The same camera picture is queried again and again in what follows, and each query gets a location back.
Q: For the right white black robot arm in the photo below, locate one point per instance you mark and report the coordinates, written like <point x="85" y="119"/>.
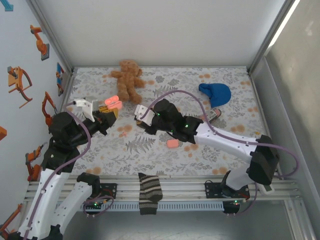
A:
<point x="225" y="142"/>

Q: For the orange gripper claw sticker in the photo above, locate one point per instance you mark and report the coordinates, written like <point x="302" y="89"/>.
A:
<point x="15" y="80"/>

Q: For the white rectangular tag device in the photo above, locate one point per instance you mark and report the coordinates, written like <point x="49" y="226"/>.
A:
<point x="267" y="190"/>

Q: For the floral patterned table mat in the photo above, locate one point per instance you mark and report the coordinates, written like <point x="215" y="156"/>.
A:
<point x="162" y="162"/>

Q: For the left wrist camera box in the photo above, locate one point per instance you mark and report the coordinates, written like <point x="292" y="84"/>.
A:
<point x="86" y="107"/>

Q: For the brown teddy bear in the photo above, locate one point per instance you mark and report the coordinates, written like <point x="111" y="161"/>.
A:
<point x="127" y="80"/>

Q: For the aluminium rail base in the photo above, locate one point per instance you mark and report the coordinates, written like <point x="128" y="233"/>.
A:
<point x="180" y="190"/>

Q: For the pink earbud charging case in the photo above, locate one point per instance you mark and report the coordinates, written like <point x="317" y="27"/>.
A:
<point x="172" y="143"/>
<point x="113" y="102"/>

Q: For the black beige striped sock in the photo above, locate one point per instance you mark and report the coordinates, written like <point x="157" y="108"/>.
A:
<point x="149" y="192"/>

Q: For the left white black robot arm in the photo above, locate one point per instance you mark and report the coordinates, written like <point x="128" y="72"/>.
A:
<point x="47" y="190"/>

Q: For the flag-patterned small pouch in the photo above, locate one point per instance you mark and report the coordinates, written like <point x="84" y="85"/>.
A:
<point x="215" y="115"/>

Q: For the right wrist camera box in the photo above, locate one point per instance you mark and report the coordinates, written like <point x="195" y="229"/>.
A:
<point x="145" y="113"/>

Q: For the blue orange wall sticker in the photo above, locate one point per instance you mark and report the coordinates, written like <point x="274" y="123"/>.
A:
<point x="60" y="75"/>

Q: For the blue fabric cap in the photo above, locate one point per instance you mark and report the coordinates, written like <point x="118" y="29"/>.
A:
<point x="220" y="93"/>

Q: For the aluminium frame post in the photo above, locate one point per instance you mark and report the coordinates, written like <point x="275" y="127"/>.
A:
<point x="52" y="35"/>
<point x="272" y="35"/>

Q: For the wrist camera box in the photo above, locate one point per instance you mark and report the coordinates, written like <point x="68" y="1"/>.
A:
<point x="86" y="107"/>
<point x="145" y="113"/>

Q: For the orange block wall sticker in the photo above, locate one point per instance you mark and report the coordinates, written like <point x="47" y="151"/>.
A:
<point x="2" y="132"/>

